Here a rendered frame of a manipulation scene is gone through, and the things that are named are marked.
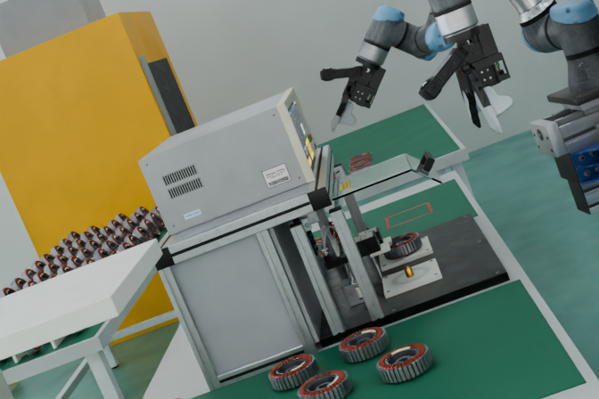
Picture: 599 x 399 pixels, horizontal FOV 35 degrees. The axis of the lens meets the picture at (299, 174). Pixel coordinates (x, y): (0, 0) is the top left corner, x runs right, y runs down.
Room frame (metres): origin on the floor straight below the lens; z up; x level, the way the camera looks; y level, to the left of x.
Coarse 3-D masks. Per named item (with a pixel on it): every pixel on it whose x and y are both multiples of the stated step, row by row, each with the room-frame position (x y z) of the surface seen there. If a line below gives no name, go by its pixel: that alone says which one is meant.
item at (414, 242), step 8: (392, 240) 2.63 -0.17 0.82; (400, 240) 2.63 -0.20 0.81; (408, 240) 2.55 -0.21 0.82; (416, 240) 2.56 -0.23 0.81; (392, 248) 2.55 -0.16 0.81; (400, 248) 2.54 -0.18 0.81; (408, 248) 2.54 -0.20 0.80; (416, 248) 2.55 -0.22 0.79; (392, 256) 2.56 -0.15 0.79; (400, 256) 2.55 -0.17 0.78
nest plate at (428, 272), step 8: (424, 264) 2.41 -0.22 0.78; (432, 264) 2.38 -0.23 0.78; (400, 272) 2.42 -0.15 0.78; (416, 272) 2.37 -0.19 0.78; (424, 272) 2.34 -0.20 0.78; (432, 272) 2.31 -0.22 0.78; (384, 280) 2.41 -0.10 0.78; (392, 280) 2.38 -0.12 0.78; (400, 280) 2.35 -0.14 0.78; (408, 280) 2.33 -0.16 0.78; (416, 280) 2.30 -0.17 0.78; (424, 280) 2.28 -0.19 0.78; (432, 280) 2.28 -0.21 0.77; (384, 288) 2.34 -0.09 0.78; (392, 288) 2.31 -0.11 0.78; (400, 288) 2.29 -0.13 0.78; (408, 288) 2.28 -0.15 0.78; (392, 296) 2.29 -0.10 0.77
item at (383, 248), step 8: (368, 232) 2.38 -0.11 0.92; (360, 240) 2.34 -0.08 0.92; (368, 240) 2.33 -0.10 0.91; (376, 240) 2.33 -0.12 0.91; (360, 248) 2.33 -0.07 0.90; (368, 248) 2.33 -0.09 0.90; (376, 248) 2.33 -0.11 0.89; (384, 248) 2.33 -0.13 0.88; (344, 256) 2.34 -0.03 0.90; (328, 264) 2.34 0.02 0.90; (336, 264) 2.34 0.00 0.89; (344, 264) 2.34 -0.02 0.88; (352, 280) 2.35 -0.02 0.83
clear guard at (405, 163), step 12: (408, 156) 2.43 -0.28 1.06; (372, 168) 2.43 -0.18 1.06; (384, 168) 2.36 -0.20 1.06; (396, 168) 2.30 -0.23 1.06; (408, 168) 2.24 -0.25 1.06; (420, 168) 2.28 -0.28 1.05; (432, 168) 2.38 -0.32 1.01; (336, 180) 2.47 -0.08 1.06; (348, 180) 2.40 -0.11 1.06; (360, 180) 2.33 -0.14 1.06; (372, 180) 2.27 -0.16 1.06; (384, 180) 2.23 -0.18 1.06; (336, 192) 2.30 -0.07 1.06; (348, 192) 2.24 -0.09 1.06
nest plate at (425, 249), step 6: (426, 240) 2.62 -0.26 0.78; (426, 246) 2.56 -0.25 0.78; (414, 252) 2.55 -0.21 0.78; (420, 252) 2.53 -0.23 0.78; (426, 252) 2.52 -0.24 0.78; (432, 252) 2.51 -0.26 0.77; (384, 258) 2.61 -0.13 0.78; (396, 258) 2.56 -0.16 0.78; (402, 258) 2.54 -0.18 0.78; (408, 258) 2.52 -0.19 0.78; (414, 258) 2.52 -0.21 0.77; (384, 264) 2.55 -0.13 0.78; (390, 264) 2.53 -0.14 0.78; (396, 264) 2.53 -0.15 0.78; (402, 264) 2.52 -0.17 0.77; (384, 270) 2.53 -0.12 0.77
